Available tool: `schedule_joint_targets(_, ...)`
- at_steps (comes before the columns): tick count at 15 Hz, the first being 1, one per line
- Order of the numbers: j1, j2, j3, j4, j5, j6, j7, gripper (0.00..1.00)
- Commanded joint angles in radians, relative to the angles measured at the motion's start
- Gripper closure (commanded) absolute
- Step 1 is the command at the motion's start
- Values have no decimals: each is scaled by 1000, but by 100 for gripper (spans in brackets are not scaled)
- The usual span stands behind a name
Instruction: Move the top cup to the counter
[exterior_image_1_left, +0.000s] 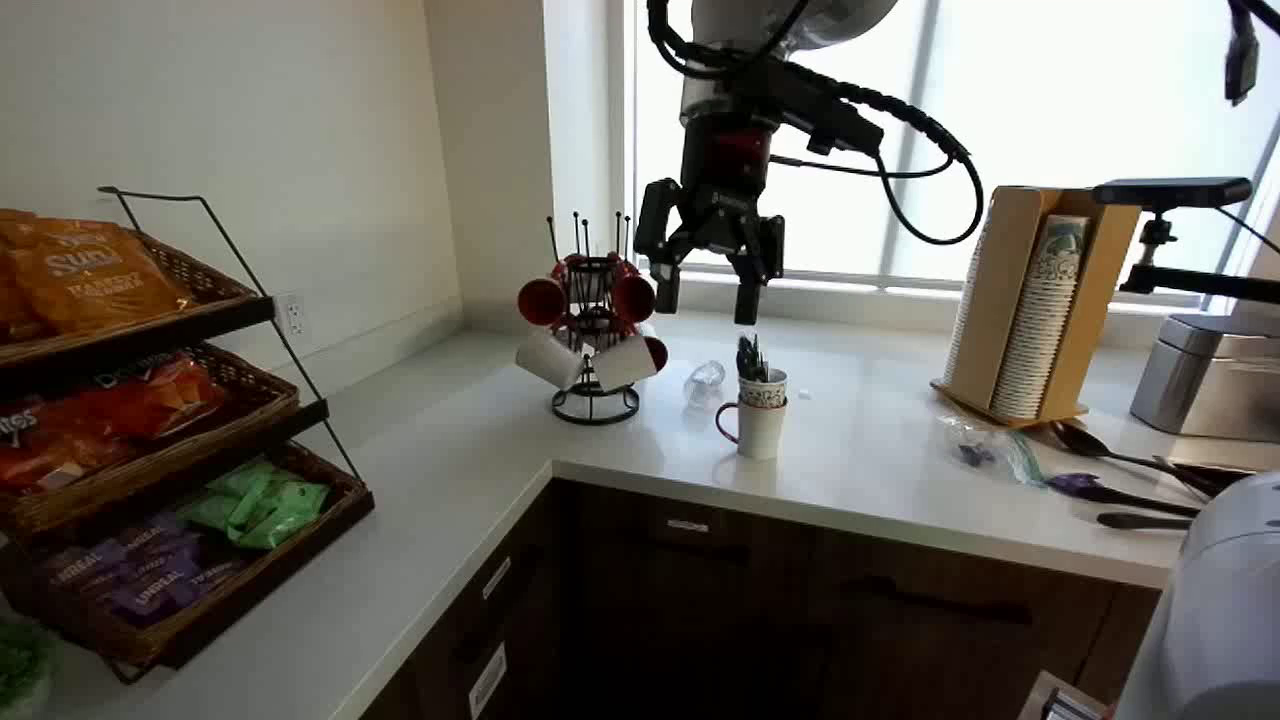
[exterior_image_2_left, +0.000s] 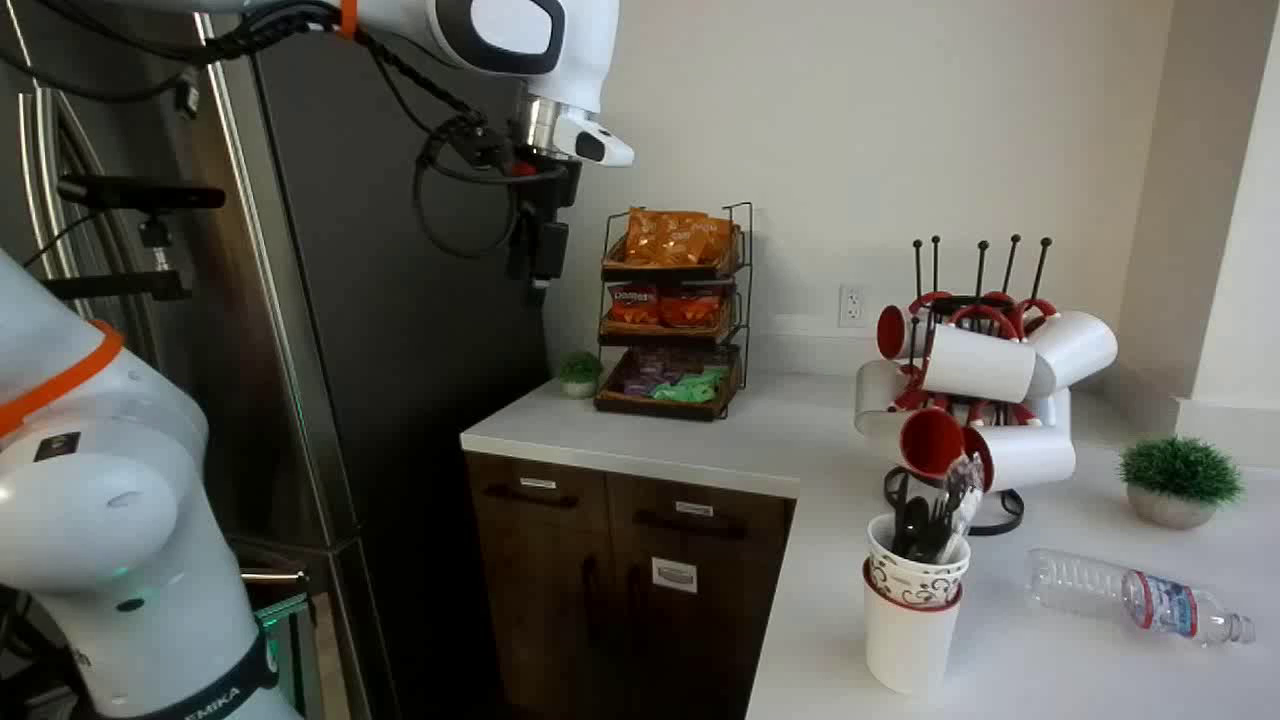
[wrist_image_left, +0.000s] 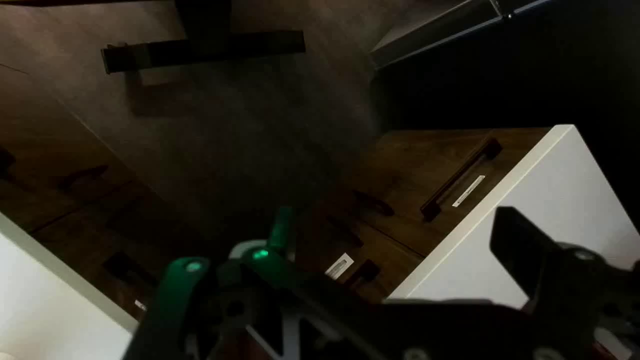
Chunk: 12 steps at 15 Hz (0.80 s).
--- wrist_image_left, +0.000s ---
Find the green black gripper left finger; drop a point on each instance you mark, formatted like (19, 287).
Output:
(203, 307)

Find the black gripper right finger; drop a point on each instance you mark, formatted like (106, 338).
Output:
(578, 305)

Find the dark wood drawer cabinet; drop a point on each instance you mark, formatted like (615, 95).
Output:
(84, 206)

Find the black drawer handle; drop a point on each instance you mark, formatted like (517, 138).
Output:
(487, 150)

